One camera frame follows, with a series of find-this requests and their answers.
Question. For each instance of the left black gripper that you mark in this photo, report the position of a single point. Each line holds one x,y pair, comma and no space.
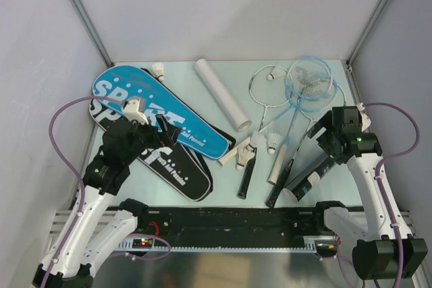
170,132

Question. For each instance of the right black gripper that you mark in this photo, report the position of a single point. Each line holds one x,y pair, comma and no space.
325,121

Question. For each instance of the shuttlecock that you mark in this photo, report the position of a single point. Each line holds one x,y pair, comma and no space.
273,141
245,154
276,73
158,70
255,141

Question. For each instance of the black shuttlecock tube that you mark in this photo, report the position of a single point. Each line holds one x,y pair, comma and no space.
310,176

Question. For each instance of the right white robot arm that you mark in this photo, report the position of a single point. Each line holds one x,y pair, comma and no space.
384,247

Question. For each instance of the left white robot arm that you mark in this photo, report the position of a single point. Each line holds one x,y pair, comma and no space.
78,253

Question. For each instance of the white black racket right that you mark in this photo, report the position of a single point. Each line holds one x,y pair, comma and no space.
284,175

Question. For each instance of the blue racket bag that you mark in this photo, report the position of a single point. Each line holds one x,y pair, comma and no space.
124,82

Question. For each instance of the blue white racket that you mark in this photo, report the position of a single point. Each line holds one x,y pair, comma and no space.
309,92

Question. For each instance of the light blue racket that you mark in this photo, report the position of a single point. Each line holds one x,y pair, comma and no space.
307,64

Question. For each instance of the black racket bag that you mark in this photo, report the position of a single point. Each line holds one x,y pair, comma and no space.
182,167

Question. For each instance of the shuttlecock at table top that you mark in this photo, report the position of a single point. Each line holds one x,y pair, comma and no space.
158,70

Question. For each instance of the white shuttlecock tube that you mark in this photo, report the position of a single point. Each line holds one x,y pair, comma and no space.
228,104

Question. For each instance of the white racket left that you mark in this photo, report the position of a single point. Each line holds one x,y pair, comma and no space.
268,94

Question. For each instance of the shuttlecock on white racket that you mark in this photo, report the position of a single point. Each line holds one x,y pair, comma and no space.
276,73

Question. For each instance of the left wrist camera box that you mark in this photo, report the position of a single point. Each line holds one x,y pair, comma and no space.
133,110

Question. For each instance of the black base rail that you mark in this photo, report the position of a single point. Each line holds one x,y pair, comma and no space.
199,223

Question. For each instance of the grey cable duct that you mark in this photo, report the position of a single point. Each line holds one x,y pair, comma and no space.
276,244

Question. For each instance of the right aluminium frame post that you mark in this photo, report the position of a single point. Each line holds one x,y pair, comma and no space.
373,19

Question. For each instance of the aluminium frame post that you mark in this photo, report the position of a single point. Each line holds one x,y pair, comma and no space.
91,31
373,19

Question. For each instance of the left aluminium frame post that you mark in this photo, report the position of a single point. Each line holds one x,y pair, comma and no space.
91,31

